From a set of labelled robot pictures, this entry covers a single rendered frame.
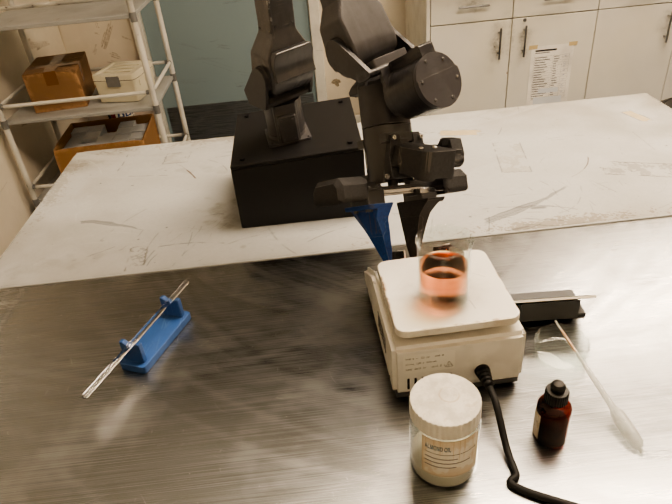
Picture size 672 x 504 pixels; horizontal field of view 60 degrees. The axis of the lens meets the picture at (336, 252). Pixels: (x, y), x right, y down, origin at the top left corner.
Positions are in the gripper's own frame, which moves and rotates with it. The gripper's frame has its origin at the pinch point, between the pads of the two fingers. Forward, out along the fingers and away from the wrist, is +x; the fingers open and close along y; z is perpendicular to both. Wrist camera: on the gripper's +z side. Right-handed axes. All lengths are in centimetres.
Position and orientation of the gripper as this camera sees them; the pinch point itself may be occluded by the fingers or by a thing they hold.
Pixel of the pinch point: (398, 232)
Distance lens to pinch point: 69.1
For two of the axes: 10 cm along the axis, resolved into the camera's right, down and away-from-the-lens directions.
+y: 8.5, -1.3, 5.2
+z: 5.2, -0.2, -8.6
